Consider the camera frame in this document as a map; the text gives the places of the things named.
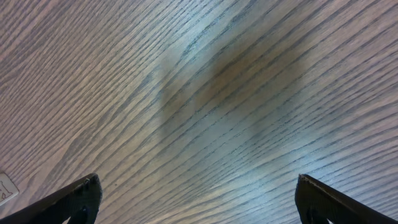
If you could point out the white letter A block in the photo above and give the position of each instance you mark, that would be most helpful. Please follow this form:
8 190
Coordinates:
7 189

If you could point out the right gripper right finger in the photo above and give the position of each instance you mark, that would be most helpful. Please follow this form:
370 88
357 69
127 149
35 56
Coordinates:
317 202

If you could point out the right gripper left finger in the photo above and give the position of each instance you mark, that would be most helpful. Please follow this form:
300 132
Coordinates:
78 202

